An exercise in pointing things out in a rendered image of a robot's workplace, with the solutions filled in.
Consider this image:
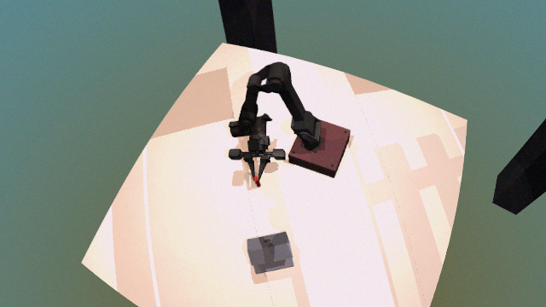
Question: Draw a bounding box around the red peg with white band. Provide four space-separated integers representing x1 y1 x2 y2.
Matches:
253 177 261 188

